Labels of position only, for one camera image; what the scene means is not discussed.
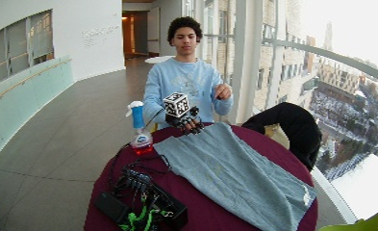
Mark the grey towel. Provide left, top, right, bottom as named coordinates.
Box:
left=153, top=121, right=318, bottom=231

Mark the white marker cube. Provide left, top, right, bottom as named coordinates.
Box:
left=161, top=91, right=191, bottom=118

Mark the the person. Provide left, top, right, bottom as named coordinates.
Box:
left=143, top=16, right=235, bottom=136

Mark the blue white spray bottle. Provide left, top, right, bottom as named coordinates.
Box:
left=124, top=100, right=155, bottom=156

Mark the white round table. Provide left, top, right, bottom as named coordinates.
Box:
left=144, top=55, right=176, bottom=64

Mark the yellow chair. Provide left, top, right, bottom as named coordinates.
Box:
left=262, top=124, right=292, bottom=149

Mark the black jacket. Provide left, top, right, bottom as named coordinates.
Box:
left=241, top=102, right=324, bottom=172

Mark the maroon tablecloth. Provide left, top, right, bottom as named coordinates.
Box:
left=84, top=122, right=320, bottom=231

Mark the black electronics box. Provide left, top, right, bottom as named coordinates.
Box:
left=123, top=179, right=189, bottom=231

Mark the wooden door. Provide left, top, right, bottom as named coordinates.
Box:
left=120, top=12, right=137, bottom=59

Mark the white window railing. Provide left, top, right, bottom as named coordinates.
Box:
left=262, top=38, right=378, bottom=89

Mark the black power pack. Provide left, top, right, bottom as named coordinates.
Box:
left=92, top=192, right=131, bottom=224

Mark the wooden handrail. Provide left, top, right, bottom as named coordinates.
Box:
left=0, top=58, right=74, bottom=110

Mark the yellow-green chair back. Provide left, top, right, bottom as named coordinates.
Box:
left=317, top=203, right=378, bottom=231

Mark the black glove cable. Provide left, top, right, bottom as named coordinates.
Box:
left=144, top=108, right=165, bottom=129

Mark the black cable bundle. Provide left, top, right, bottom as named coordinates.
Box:
left=108, top=143, right=173, bottom=206

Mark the green cable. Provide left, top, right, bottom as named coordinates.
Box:
left=119, top=195, right=176, bottom=231

